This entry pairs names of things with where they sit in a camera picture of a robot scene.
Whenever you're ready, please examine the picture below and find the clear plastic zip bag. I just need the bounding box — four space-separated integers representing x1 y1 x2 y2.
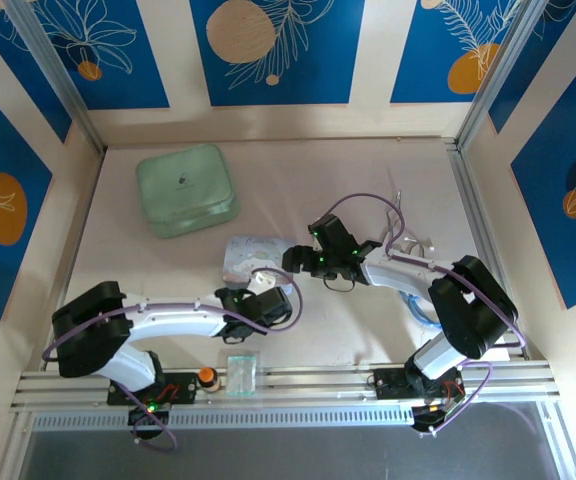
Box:
220 234 294 287

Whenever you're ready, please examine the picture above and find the mint green zip case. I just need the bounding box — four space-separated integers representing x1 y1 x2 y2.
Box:
135 143 242 240

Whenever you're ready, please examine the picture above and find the aluminium frame post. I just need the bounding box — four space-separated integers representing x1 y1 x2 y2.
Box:
5 0 107 154
455 0 562 151

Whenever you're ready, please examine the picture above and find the orange capped small bottle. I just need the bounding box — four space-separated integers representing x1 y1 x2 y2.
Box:
196 365 223 395

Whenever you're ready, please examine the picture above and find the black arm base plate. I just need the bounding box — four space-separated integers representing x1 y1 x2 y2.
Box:
106 372 198 406
373 367 467 401

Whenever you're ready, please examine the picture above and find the aluminium frame rail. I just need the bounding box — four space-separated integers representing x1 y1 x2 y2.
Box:
10 359 564 416

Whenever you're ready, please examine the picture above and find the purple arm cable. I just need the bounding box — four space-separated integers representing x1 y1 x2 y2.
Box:
41 269 305 454
321 192 525 439

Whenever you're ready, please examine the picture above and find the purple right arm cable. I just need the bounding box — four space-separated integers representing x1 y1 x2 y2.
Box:
321 192 525 439

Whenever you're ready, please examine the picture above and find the clear plastic box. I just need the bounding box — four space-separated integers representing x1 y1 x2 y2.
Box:
226 353 260 400

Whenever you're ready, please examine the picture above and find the slotted metal strip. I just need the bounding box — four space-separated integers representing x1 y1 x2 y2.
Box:
31 408 417 432

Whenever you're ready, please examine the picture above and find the aluminium side rail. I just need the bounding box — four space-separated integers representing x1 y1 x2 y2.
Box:
445 139 532 361

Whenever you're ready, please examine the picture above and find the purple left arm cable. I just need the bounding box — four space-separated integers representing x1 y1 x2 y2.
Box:
41 269 305 454

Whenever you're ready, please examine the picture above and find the blue patterned wall panel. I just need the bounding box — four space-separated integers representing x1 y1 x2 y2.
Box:
390 0 519 105
190 0 367 107
30 0 172 110
0 0 74 145
510 37 576 310
487 0 576 135
0 72 54 321

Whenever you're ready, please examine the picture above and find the light blue cable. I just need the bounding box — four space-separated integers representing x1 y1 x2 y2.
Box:
400 292 442 331

